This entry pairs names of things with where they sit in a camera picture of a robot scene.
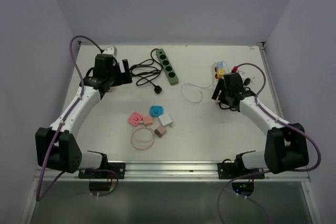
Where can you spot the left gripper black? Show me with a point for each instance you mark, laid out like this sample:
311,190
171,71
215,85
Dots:
123,77

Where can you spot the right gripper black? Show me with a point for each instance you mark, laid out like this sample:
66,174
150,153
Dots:
219,87

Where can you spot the green power strip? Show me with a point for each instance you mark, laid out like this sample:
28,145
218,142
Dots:
167,67

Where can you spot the pink plug adapter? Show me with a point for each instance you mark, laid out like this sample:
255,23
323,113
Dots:
135,118

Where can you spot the blue plug adapter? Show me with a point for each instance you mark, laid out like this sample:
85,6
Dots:
156,111

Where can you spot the salmon usb charger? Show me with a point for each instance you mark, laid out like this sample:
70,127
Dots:
147,120

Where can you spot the beige cube socket adapter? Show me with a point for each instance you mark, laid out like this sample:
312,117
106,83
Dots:
165,120

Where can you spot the beige dual usb charger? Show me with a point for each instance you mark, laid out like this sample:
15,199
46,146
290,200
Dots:
160,131

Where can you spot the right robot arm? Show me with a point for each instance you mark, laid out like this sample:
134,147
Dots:
285,149

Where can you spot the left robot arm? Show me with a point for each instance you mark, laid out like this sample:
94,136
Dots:
56,145

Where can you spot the cream power strip red sockets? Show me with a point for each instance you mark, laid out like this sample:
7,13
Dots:
214,72

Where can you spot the yellow usb charger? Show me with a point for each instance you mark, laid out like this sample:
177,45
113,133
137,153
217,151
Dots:
220,73

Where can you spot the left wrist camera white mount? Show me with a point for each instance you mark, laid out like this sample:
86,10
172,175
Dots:
112,50

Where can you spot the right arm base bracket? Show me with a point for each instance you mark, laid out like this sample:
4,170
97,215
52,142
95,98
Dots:
228,169

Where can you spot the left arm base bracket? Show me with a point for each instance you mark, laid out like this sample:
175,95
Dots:
111,170

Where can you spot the aluminium front rail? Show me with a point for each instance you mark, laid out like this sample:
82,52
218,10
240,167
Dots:
179,171

